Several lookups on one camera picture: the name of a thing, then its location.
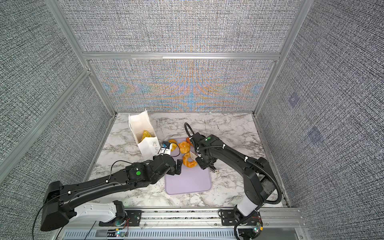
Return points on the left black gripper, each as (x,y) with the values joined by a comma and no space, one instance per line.
(173,171)

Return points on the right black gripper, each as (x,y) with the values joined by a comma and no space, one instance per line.
(203,165)

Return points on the glazed ring donut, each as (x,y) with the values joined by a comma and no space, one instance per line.
(189,160)

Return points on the round flaky bun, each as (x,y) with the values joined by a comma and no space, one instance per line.
(184,147)

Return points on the white paper gift bag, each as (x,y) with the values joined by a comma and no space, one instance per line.
(149,147)

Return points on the reddish brown triangular bread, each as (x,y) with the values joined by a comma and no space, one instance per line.
(188,140)

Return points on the large croissant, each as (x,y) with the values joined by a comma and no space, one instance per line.
(146,134)

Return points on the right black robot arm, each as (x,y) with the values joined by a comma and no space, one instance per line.
(260,184)

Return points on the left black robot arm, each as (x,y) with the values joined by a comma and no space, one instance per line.
(61,200)

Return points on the small round croissant top left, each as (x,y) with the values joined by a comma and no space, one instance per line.
(173,144)

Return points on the lavender plastic tray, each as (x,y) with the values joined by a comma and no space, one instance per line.
(191,180)

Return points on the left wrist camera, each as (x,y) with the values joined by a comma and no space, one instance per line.
(166,148)

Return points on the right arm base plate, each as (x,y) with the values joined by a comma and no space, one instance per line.
(232,217)

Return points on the aluminium front rail frame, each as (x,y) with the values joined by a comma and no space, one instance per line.
(196,223)

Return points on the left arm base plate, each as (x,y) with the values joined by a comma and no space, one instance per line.
(130,218)

